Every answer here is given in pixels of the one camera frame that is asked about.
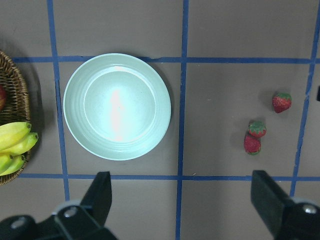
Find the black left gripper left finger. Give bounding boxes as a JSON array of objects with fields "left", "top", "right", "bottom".
[{"left": 0, "top": 171, "right": 117, "bottom": 240}]

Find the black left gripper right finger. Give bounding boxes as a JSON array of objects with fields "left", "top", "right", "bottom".
[{"left": 250, "top": 170, "right": 320, "bottom": 240}]

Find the red strawberry of pair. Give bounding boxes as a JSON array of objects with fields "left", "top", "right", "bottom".
[
  {"left": 243, "top": 134, "right": 262, "bottom": 155},
  {"left": 248, "top": 121, "right": 267, "bottom": 138}
]

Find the light green plate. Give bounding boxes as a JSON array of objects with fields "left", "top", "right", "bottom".
[{"left": 63, "top": 53, "right": 171, "bottom": 161}]

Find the yellow banana bunch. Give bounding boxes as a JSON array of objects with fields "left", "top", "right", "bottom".
[{"left": 0, "top": 121, "right": 39, "bottom": 176}]

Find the brown wicker basket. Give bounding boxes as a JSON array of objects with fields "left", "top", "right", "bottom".
[{"left": 0, "top": 49, "right": 32, "bottom": 186}]

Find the red apple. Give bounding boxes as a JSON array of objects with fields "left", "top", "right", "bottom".
[{"left": 0, "top": 85, "right": 7, "bottom": 111}]

